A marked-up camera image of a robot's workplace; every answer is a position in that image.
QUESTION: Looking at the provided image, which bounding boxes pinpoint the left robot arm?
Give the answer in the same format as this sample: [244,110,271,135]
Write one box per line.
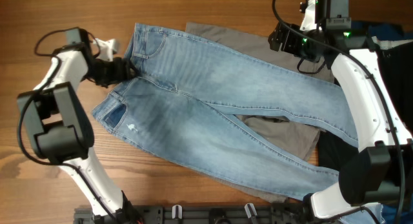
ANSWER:
[17,27,143,223]

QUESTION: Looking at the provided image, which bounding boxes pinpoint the right black cable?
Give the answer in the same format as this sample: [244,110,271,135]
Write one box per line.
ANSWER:
[271,0,406,224]

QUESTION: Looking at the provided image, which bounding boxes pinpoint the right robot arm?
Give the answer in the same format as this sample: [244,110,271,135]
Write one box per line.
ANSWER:
[268,0,412,223]

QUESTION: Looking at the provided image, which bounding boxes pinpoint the light blue denim jeans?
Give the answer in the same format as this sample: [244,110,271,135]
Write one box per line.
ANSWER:
[92,24,358,202]

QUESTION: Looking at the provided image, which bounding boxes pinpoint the blue garment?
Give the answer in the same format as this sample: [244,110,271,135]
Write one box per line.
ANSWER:
[350,20,413,224]

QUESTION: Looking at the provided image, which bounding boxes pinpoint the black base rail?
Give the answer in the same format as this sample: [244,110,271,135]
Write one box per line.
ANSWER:
[73,203,310,224]

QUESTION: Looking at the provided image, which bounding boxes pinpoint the grey t-shirt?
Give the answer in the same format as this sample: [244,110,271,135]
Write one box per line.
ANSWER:
[185,22,336,204]

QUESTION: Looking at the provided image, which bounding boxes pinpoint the black garment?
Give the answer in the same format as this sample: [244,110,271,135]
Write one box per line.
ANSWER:
[316,39,413,173]

